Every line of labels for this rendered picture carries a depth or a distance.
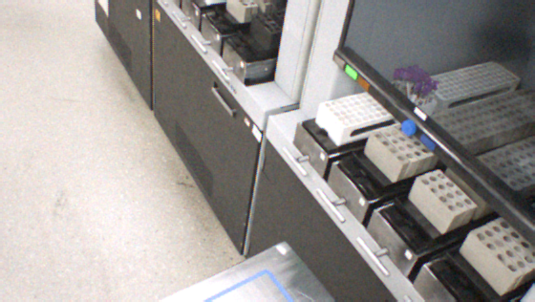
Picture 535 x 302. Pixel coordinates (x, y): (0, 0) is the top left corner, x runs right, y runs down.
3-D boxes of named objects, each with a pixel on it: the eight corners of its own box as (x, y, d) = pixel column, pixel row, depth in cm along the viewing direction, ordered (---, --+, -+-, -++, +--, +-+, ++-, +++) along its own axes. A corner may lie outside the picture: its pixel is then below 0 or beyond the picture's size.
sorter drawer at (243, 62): (396, 28, 191) (404, 4, 185) (422, 48, 182) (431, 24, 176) (208, 62, 158) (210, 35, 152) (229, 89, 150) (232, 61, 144)
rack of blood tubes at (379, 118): (405, 99, 145) (412, 80, 141) (430, 121, 139) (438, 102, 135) (313, 123, 132) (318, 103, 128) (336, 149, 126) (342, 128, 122)
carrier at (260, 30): (275, 52, 151) (278, 32, 147) (268, 53, 150) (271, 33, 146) (255, 32, 158) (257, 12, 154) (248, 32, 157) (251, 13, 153)
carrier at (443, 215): (451, 233, 108) (462, 213, 104) (443, 236, 107) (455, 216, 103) (414, 194, 115) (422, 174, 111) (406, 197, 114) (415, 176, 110)
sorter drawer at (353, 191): (518, 120, 157) (532, 96, 151) (557, 150, 148) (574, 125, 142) (310, 189, 124) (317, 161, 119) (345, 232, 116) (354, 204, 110)
